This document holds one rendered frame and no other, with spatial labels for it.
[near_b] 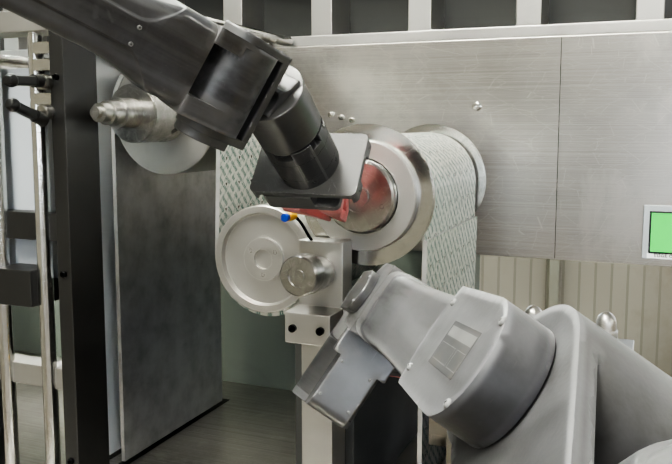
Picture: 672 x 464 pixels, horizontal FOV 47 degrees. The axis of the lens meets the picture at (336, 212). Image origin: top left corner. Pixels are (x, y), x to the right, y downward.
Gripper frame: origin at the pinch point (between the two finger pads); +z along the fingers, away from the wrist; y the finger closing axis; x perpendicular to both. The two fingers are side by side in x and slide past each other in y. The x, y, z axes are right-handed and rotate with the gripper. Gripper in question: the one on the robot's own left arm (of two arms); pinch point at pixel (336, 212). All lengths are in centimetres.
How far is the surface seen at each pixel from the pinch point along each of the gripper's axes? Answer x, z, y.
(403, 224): 0.6, 3.0, 6.2
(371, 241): -0.9, 4.3, 2.8
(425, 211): 2.2, 3.0, 8.3
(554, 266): 112, 247, 3
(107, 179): 6.1, 6.0, -33.3
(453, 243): 4.9, 15.2, 8.9
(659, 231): 16.2, 30.8, 31.7
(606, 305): 105, 268, 25
